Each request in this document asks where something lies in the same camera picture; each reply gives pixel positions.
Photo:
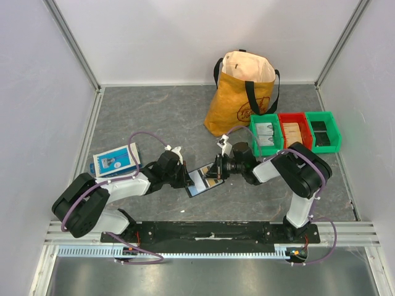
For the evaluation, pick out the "silver cards stack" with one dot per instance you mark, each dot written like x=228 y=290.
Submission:
x=265 y=134

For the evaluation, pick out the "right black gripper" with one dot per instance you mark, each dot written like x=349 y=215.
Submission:
x=220 y=166

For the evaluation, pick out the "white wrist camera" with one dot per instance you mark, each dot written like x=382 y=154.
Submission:
x=225 y=146
x=175 y=150

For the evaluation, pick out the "blue white card box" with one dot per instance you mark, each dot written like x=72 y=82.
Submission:
x=115 y=162

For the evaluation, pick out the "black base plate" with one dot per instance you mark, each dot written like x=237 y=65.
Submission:
x=149 y=233

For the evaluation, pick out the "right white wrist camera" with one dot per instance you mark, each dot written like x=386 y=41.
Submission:
x=225 y=146

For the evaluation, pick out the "left green plastic bin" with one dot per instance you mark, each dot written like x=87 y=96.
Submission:
x=278 y=137

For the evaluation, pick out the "yellow tote bag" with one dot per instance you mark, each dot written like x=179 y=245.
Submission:
x=244 y=84

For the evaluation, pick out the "red plastic bin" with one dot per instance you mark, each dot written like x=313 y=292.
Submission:
x=301 y=119

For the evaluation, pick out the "right green plastic bin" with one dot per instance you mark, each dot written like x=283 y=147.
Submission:
x=332 y=130

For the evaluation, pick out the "green plastic bin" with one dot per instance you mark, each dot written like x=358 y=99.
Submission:
x=332 y=130
x=278 y=137

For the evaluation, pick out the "gold cards stack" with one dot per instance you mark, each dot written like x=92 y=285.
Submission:
x=292 y=134

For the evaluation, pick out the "black cards stack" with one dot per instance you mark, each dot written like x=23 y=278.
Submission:
x=320 y=132

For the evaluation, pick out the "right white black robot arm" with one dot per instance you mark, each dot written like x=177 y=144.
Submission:
x=303 y=171

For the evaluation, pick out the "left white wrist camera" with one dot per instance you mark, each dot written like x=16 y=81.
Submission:
x=175 y=150

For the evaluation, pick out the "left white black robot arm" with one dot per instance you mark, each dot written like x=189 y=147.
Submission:
x=80 y=208

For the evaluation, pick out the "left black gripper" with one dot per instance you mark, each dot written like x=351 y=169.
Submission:
x=185 y=179

